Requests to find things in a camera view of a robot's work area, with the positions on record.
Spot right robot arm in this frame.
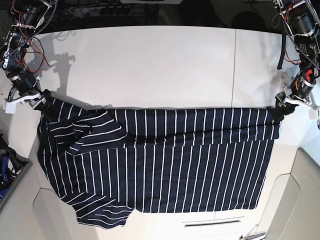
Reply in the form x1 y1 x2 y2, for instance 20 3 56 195
0 0 58 121

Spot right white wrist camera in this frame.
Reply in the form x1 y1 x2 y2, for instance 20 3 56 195
2 101 17 115

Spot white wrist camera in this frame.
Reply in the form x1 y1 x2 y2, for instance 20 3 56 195
2 101 17 115
309 109 319 121

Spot blue items at left edge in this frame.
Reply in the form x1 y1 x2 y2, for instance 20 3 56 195
0 133 30 201

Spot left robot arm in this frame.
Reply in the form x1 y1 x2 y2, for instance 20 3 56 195
273 0 320 123

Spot metal clip at bottom edge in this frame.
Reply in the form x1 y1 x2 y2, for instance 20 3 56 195
238 224 267 240

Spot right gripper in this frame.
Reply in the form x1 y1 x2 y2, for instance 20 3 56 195
6 73 58 122

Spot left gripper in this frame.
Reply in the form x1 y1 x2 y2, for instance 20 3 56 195
272 69 319 124

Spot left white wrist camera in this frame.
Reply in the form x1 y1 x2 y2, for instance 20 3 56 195
309 109 319 121

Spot navy white striped T-shirt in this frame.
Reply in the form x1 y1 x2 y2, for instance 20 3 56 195
37 99 280 229

